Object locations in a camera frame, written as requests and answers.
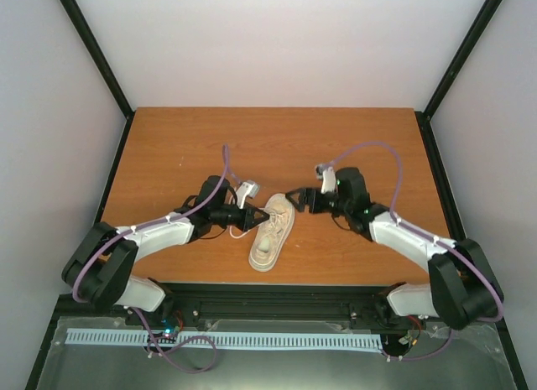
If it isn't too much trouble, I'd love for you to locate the black right table rail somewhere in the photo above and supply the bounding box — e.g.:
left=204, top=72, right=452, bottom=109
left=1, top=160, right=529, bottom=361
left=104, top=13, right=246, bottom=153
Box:
left=414, top=112, right=529, bottom=389

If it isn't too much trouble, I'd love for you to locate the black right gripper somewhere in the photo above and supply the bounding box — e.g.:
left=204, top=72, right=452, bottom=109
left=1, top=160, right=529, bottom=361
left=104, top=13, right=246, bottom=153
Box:
left=286, top=186, right=351, bottom=216

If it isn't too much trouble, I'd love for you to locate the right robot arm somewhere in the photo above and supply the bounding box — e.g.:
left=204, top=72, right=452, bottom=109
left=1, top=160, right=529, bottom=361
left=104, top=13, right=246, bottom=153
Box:
left=285, top=167, right=503, bottom=330

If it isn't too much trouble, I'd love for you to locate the black front mounting rail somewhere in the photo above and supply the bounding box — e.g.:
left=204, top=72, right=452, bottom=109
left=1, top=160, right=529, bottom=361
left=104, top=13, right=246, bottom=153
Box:
left=144, top=283, right=426, bottom=333

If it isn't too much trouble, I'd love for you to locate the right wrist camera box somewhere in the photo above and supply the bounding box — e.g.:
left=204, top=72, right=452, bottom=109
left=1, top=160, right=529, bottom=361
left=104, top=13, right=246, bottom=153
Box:
left=315, top=164, right=337, bottom=194

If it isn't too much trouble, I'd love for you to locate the light blue cable duct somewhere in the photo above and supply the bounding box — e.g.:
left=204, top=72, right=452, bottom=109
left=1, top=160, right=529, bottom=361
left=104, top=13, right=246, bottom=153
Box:
left=64, top=328, right=382, bottom=353

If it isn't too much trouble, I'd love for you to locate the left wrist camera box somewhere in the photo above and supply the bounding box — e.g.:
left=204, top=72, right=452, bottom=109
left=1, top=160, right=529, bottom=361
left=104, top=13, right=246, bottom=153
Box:
left=236, top=180, right=260, bottom=209

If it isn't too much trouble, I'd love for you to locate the small green-lit circuit board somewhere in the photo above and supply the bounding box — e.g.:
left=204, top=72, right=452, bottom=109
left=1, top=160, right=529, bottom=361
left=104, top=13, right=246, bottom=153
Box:
left=148, top=318, right=183, bottom=345

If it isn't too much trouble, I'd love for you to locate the black frame post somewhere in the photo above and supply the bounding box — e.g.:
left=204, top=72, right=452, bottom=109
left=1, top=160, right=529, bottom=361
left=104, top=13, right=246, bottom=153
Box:
left=423, top=0, right=503, bottom=121
left=59, top=0, right=135, bottom=121

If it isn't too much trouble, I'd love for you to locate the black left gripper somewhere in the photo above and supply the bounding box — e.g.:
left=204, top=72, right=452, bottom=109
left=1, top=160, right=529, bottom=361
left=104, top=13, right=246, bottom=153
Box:
left=212, top=203, right=270, bottom=233

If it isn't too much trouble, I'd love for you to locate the black right frame post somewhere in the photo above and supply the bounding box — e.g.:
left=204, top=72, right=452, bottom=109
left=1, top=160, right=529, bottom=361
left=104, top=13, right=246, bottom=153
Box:
left=423, top=0, right=503, bottom=121

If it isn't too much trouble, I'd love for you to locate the black left frame post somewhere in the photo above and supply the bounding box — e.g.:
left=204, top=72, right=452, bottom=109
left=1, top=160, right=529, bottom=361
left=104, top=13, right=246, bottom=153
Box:
left=59, top=0, right=135, bottom=121

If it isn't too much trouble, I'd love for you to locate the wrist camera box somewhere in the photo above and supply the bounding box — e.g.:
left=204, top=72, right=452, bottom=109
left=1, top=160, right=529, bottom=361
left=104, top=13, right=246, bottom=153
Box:
left=236, top=180, right=260, bottom=209
left=315, top=164, right=337, bottom=194

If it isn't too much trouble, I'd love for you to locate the white lace sneaker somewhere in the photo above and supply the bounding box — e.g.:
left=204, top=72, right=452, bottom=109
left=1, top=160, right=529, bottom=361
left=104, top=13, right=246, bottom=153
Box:
left=248, top=194, right=295, bottom=273

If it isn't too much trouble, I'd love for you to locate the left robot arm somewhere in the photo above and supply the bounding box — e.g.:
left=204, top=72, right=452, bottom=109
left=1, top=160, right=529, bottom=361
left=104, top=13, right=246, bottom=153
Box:
left=61, top=175, right=269, bottom=325

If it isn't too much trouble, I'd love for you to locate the white shoelace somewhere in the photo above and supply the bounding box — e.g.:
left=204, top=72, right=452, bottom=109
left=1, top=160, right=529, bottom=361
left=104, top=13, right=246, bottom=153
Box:
left=229, top=211, right=289, bottom=239

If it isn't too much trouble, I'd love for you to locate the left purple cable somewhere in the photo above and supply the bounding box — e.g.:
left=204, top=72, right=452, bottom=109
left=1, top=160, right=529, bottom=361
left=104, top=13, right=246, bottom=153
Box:
left=71, top=143, right=243, bottom=372

